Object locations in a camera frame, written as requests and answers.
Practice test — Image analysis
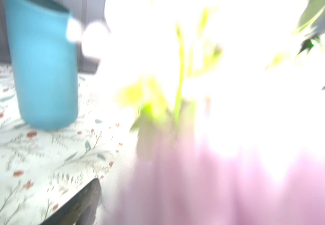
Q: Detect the floral patterned table mat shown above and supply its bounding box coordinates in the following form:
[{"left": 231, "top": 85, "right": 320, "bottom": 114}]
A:
[{"left": 0, "top": 64, "right": 136, "bottom": 225}]

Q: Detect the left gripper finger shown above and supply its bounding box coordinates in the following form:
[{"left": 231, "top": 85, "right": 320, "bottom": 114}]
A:
[{"left": 41, "top": 178, "right": 101, "bottom": 225}]

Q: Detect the teal cylindrical vase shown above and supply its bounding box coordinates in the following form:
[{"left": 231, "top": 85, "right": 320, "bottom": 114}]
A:
[{"left": 5, "top": 0, "right": 79, "bottom": 130}]

